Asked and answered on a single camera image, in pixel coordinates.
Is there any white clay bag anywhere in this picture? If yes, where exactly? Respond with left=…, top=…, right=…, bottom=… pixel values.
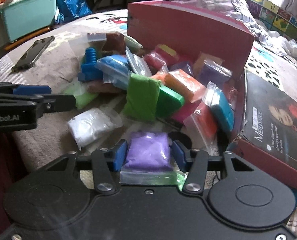
left=67, top=106, right=123, bottom=150

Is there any light green clay bag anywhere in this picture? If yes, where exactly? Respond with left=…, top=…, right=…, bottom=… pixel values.
left=62, top=80, right=98, bottom=110

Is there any black smartphone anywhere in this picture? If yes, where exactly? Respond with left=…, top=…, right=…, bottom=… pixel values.
left=11, top=35, right=55, bottom=73

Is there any red clay bag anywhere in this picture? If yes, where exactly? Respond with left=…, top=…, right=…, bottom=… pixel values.
left=183, top=101, right=218, bottom=149

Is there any blue plastic screw tool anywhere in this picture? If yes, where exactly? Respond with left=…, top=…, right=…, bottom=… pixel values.
left=78, top=47, right=103, bottom=82

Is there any pink clay bag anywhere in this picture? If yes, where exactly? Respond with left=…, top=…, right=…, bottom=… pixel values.
left=87, top=80, right=122, bottom=94

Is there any green plastic mould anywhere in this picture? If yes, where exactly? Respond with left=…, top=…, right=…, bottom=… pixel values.
left=155, top=85, right=185, bottom=118

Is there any teal clay bag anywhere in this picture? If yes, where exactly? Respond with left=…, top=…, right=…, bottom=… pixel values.
left=204, top=81, right=234, bottom=134

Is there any dark green clay block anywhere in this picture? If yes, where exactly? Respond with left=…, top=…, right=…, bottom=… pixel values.
left=123, top=74, right=162, bottom=121

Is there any teal plastic storage bin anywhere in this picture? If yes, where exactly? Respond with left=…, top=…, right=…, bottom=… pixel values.
left=0, top=0, right=56, bottom=42

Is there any blue clay bag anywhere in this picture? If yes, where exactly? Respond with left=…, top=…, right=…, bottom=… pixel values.
left=95, top=55, right=131, bottom=90

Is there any orange clay bag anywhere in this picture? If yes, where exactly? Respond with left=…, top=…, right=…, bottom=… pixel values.
left=151, top=69, right=206, bottom=103

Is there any brown clay bag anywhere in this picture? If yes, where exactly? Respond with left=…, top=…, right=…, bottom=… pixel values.
left=87, top=32, right=126, bottom=55

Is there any dark purple clay bag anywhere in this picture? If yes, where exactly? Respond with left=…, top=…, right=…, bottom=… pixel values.
left=196, top=59, right=232, bottom=89

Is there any magenta clay bag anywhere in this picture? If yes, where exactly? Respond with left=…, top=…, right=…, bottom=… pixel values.
left=143, top=47, right=190, bottom=70

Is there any blue plastic shopping bag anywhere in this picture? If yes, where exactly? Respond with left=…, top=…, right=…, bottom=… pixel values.
left=55, top=0, right=92, bottom=24

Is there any yellow clay bag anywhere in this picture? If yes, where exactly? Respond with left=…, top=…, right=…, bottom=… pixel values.
left=157, top=44, right=177, bottom=57

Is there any pink open cardboard box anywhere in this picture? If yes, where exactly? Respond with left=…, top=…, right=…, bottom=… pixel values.
left=127, top=1, right=254, bottom=80

